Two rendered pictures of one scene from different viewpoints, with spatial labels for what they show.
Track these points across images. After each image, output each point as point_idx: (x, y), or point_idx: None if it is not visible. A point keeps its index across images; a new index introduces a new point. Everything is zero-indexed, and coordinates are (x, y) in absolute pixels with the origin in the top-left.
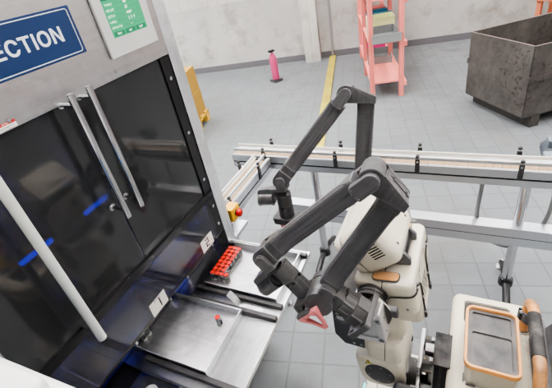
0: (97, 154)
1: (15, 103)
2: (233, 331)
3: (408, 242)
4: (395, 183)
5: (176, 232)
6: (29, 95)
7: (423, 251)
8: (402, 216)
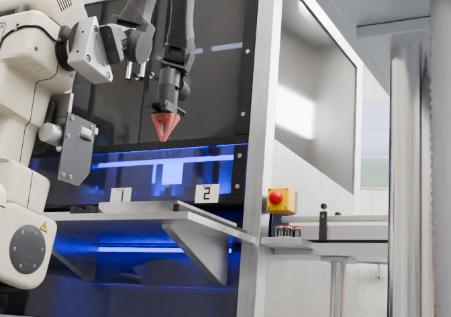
0: None
1: None
2: None
3: (7, 11)
4: None
5: (175, 144)
6: None
7: (5, 29)
8: None
